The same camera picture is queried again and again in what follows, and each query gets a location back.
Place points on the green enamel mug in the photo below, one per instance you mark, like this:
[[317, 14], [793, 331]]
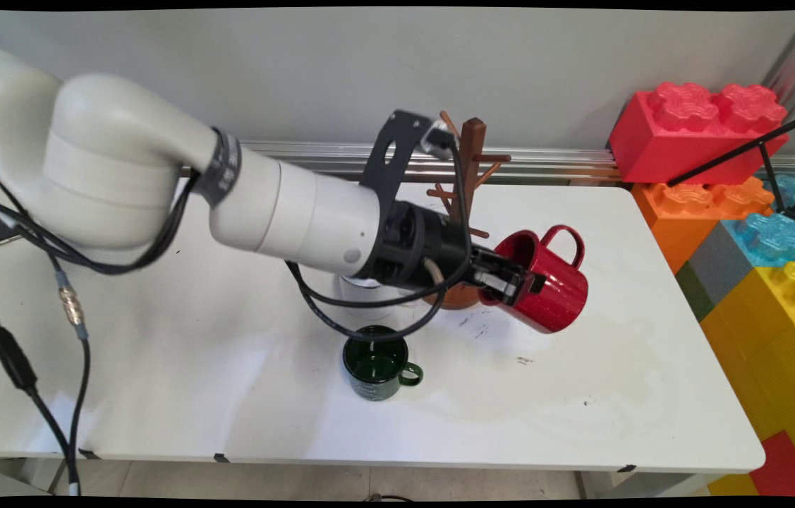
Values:
[[376, 370]]

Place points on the big blue building block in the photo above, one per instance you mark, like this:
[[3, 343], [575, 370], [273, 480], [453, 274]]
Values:
[[778, 236]]

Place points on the black tripod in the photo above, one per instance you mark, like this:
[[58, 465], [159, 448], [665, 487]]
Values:
[[767, 162]]

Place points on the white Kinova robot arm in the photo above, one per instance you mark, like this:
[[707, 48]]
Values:
[[129, 169]]

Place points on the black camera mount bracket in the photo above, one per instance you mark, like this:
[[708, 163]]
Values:
[[386, 159]]

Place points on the white enamel mug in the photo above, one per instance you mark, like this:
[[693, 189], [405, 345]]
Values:
[[362, 283]]

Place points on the big yellow building block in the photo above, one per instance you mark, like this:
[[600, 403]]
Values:
[[771, 353]]

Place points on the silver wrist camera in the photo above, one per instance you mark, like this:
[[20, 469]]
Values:
[[439, 139]]

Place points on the brown wooden mug tree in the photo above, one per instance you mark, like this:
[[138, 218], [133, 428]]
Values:
[[473, 162]]

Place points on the red enamel mug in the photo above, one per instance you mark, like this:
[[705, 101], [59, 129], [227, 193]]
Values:
[[559, 293]]

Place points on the big grey building block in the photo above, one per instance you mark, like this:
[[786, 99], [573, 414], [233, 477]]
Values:
[[714, 271]]

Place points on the aluminium rail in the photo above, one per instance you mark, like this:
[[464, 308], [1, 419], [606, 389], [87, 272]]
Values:
[[545, 162]]

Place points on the big red building block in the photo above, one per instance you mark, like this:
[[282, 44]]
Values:
[[679, 137]]

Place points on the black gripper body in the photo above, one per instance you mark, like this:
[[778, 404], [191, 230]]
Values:
[[425, 247]]

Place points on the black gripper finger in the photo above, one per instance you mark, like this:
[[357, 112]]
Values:
[[510, 286], [497, 261]]

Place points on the small red block panel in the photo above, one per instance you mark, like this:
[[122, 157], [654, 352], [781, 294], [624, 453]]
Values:
[[789, 469]]

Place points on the big orange building block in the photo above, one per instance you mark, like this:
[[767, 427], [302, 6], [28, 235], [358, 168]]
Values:
[[679, 219]]

